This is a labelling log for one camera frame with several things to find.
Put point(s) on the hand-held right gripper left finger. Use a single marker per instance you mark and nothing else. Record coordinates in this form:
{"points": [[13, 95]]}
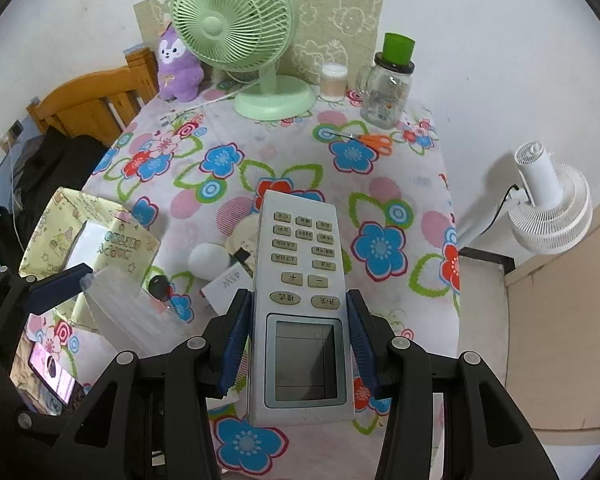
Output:
{"points": [[234, 345]]}

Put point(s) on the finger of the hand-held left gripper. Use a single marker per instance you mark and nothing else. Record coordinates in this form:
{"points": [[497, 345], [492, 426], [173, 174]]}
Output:
{"points": [[0, 385], [60, 286]]}

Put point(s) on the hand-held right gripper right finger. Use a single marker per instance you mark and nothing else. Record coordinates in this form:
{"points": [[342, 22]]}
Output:
{"points": [[364, 347]]}

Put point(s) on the yellow patterned gift bag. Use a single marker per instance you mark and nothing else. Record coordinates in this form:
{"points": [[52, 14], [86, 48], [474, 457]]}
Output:
{"points": [[45, 240]]}

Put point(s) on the white egg-shaped lamp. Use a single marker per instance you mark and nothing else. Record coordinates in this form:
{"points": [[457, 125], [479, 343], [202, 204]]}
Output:
{"points": [[207, 262]]}

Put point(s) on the white remote control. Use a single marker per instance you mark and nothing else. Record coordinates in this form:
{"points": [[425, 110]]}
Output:
{"points": [[300, 270]]}

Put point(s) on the round cream cartoon lid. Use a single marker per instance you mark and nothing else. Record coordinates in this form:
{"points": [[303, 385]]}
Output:
{"points": [[242, 235]]}

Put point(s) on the smartphone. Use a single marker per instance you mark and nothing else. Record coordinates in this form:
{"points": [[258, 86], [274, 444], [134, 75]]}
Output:
{"points": [[55, 375]]}

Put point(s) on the white paper tag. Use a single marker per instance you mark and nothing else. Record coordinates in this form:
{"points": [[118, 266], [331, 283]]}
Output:
{"points": [[225, 285]]}

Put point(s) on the clear plastic bag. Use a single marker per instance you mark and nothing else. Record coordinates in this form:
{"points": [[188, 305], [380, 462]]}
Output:
{"points": [[125, 310]]}

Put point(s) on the black key fob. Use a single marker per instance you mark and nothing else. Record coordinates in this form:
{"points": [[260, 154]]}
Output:
{"points": [[159, 289]]}

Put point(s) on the black clothing pile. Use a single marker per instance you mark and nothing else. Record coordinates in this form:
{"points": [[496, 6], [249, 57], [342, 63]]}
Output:
{"points": [[55, 165]]}

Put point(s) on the floral tablecloth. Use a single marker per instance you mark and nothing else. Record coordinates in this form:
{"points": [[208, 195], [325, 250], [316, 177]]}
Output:
{"points": [[290, 160]]}

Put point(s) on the wooden chair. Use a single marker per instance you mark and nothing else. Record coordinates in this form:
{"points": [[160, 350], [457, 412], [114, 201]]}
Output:
{"points": [[90, 90]]}

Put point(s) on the beige wooden door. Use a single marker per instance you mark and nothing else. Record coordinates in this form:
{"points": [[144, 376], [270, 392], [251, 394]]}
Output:
{"points": [[565, 335]]}

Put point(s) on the orange scissors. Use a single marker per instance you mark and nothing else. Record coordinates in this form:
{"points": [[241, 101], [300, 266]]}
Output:
{"points": [[377, 142]]}

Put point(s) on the purple plush toy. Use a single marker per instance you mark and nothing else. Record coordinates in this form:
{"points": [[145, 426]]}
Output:
{"points": [[177, 70]]}

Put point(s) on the glass mug jar green lid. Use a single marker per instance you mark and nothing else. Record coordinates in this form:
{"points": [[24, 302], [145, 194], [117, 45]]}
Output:
{"points": [[382, 100]]}

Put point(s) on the cotton swab jar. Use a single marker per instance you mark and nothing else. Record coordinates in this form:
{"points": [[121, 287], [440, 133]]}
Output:
{"points": [[334, 85]]}

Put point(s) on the green desk fan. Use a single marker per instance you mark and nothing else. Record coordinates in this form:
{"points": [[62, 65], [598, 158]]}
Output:
{"points": [[212, 25]]}

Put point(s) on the beige patterned backdrop board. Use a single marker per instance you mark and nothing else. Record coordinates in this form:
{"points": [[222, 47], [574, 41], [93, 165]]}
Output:
{"points": [[340, 10]]}

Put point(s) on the black metal frame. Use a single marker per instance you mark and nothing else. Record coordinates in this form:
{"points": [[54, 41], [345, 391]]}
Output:
{"points": [[485, 255]]}

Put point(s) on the white wall fan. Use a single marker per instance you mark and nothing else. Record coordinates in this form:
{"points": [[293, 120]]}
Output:
{"points": [[555, 210]]}

